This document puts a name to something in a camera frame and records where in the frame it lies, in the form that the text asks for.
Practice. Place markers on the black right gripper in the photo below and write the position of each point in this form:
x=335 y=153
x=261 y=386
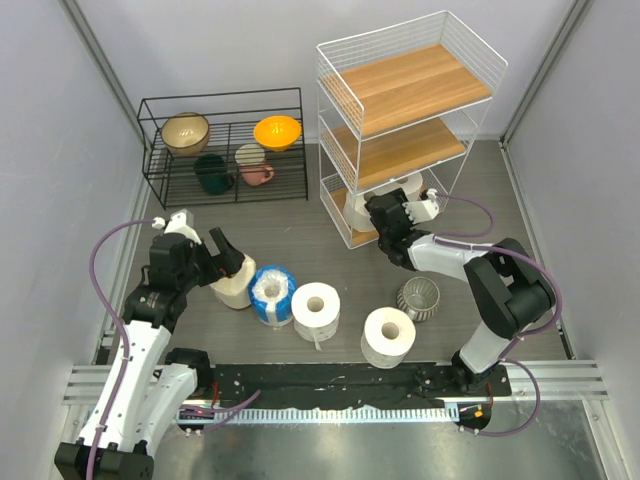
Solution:
x=400 y=195

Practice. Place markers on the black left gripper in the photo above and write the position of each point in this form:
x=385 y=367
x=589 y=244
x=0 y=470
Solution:
x=230 y=258

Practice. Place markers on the cream squashed paper towel roll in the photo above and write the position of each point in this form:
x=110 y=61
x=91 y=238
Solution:
x=234 y=292

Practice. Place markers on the dotted white paper towel roll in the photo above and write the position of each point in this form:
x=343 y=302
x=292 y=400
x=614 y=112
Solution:
x=387 y=337

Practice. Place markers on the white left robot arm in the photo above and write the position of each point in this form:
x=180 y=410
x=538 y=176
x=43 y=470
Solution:
x=122 y=434

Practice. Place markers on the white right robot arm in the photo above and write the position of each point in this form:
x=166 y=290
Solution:
x=511 y=291

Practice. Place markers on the blue wrapped paper towel roll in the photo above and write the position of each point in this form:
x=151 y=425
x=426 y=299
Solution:
x=270 y=293

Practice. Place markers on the pink mug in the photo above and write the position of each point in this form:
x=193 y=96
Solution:
x=256 y=175

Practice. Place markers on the dark green mug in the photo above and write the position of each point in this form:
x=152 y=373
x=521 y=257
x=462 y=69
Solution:
x=212 y=174

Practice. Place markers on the grey ribbed mug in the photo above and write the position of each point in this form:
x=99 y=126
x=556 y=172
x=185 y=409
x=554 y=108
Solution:
x=418 y=298

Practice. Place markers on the cream round lid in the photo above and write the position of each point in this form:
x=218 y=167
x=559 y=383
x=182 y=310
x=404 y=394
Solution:
x=249 y=155

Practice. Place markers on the orange bowl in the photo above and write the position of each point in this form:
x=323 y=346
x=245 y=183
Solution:
x=277 y=133

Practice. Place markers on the beige ceramic bowl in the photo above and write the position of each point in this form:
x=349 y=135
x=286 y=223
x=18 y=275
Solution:
x=186 y=133

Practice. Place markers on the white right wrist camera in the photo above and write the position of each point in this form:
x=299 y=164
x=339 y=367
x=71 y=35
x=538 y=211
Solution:
x=425 y=209

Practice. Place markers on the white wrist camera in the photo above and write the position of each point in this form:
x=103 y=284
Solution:
x=425 y=209
x=181 y=222

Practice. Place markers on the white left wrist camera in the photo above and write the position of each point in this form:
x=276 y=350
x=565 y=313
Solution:
x=181 y=222

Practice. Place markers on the white wire wooden shelf unit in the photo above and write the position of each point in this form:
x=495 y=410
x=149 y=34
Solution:
x=410 y=97

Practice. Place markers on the black wire dish rack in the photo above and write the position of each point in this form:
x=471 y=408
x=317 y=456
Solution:
x=232 y=117

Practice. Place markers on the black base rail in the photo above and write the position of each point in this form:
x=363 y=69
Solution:
x=333 y=386

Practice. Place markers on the white cable duct strip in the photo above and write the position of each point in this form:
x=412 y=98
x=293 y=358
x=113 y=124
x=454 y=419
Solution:
x=364 y=415

